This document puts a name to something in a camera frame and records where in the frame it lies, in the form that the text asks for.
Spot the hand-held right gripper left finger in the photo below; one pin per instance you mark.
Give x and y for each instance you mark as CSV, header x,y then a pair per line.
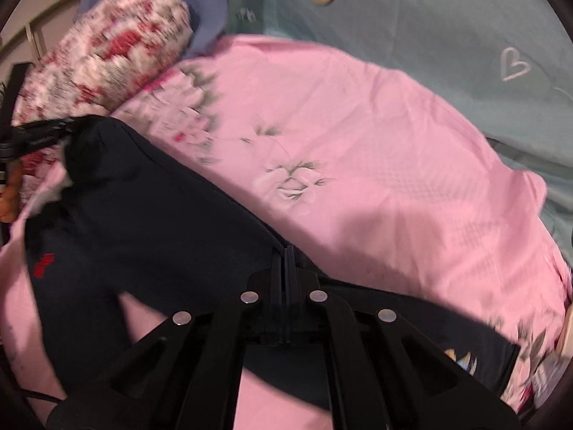
x,y
278,286

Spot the pink floral bedsheet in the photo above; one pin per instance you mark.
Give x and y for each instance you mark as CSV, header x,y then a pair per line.
x,y
358,165

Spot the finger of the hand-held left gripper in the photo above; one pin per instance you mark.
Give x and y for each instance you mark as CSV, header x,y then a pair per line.
x,y
42,132

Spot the red white floral pillow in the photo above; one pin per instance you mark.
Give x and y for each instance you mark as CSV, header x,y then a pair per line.
x,y
107,58

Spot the light teal printed blanket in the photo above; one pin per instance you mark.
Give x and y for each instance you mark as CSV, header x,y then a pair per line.
x,y
425,31

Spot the person's left hand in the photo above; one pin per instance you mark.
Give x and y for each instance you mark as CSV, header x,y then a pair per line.
x,y
9,197

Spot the dark navy pants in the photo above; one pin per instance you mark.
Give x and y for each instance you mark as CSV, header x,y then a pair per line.
x,y
147,233

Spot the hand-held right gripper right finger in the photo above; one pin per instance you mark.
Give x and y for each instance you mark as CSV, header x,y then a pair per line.
x,y
293,286

